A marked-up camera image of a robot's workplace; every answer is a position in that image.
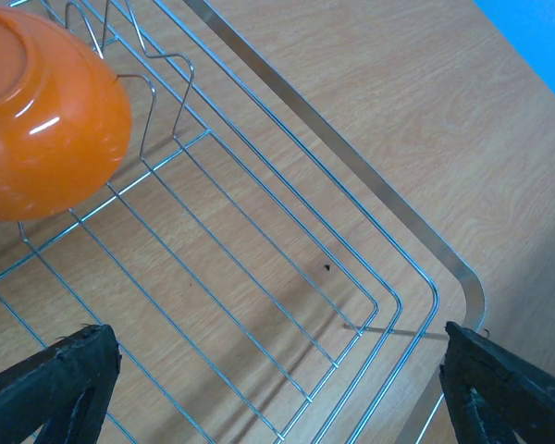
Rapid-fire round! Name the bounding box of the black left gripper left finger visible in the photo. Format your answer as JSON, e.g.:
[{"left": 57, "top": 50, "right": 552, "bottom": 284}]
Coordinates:
[{"left": 0, "top": 325, "right": 121, "bottom": 443}]

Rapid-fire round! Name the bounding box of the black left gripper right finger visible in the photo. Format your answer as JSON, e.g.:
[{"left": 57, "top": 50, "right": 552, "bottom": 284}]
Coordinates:
[{"left": 439, "top": 322, "right": 555, "bottom": 443}]

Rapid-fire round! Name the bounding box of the steel wire dish rack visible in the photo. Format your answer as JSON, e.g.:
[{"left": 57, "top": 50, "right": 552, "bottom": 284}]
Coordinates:
[{"left": 0, "top": 1, "right": 481, "bottom": 443}]

